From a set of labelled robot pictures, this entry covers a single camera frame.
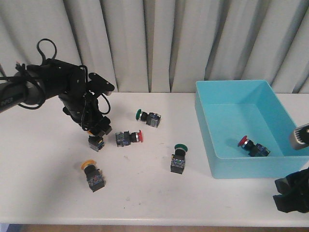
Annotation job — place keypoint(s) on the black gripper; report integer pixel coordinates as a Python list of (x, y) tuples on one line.
[(293, 192), (78, 90)]

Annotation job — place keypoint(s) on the yellow push button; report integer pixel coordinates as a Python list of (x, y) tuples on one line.
[(95, 142), (94, 176)]

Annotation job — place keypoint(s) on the red push button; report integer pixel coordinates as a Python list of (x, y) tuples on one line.
[(255, 150), (126, 138)]

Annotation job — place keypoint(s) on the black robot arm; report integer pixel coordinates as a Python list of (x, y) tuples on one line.
[(27, 92)]

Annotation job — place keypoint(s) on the light blue plastic box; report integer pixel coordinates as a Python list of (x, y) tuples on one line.
[(227, 111)]

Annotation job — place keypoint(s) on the green button near box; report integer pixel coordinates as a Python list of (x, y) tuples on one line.
[(178, 159)]

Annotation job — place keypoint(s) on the lying red push button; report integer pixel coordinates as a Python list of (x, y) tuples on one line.
[(126, 138)]

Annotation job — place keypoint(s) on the green button near curtain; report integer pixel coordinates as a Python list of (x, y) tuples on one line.
[(151, 119)]

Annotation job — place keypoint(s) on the lying yellow push button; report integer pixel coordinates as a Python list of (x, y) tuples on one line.
[(94, 176)]

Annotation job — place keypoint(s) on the grey pleated curtain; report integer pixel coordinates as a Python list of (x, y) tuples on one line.
[(164, 45)]

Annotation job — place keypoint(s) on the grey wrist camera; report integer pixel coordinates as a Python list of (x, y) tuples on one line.
[(299, 138)]

